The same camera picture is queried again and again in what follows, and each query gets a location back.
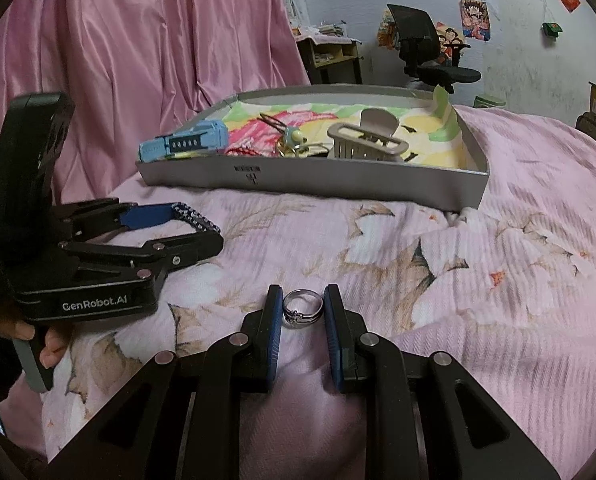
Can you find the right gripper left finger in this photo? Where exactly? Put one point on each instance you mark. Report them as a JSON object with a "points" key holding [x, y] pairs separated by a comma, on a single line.
{"points": [[178, 417]]}

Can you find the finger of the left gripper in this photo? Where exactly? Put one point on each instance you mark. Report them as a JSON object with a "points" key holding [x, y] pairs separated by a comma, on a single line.
{"points": [[174, 252], [94, 218]]}

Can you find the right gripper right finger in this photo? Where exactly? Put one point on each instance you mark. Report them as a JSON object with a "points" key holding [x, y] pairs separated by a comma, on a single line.
{"points": [[426, 416]]}

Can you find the light blue smart watch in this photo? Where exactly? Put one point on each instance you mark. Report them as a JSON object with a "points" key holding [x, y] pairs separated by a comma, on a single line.
{"points": [[207, 137]]}

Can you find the beige hair claw clip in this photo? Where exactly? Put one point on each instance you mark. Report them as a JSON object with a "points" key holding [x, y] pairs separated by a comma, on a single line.
{"points": [[372, 139]]}

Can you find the left hand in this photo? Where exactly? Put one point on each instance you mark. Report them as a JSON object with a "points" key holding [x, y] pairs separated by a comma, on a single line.
{"points": [[56, 338]]}

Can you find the pink floral bedspread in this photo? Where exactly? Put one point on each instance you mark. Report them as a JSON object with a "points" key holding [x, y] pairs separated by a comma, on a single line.
{"points": [[508, 288]]}

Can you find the pink satin curtain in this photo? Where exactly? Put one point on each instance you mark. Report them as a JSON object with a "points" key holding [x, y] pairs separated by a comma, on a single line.
{"points": [[136, 69]]}

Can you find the grey tray box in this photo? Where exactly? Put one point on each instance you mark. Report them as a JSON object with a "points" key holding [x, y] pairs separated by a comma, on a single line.
{"points": [[277, 142]]}

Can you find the wooden desk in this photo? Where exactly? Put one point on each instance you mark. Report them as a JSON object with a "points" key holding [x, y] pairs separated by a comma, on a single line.
{"points": [[328, 56]]}

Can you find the black office chair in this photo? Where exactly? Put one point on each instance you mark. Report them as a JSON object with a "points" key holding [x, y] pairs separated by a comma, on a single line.
{"points": [[419, 49]]}

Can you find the cartoon poster behind chair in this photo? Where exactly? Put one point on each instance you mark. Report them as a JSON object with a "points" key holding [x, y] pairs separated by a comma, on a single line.
{"points": [[451, 44]]}

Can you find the anime poster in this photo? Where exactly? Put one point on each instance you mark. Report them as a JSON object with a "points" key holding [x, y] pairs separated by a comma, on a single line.
{"points": [[475, 19]]}

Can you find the green hanging pouch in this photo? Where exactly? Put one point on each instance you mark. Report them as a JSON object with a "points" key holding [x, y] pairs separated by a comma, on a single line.
{"points": [[551, 30]]}

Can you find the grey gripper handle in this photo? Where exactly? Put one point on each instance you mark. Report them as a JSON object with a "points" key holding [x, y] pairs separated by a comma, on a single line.
{"points": [[38, 377]]}

